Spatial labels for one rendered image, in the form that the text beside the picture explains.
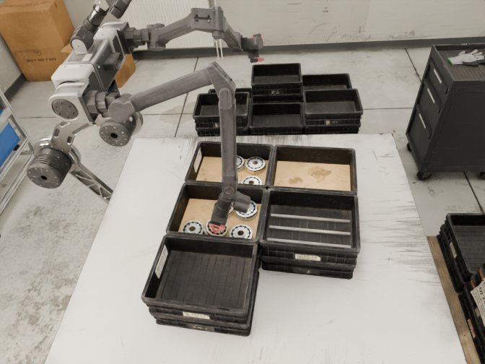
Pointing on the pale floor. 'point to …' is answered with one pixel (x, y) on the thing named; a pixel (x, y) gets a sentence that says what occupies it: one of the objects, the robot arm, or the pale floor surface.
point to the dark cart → (449, 115)
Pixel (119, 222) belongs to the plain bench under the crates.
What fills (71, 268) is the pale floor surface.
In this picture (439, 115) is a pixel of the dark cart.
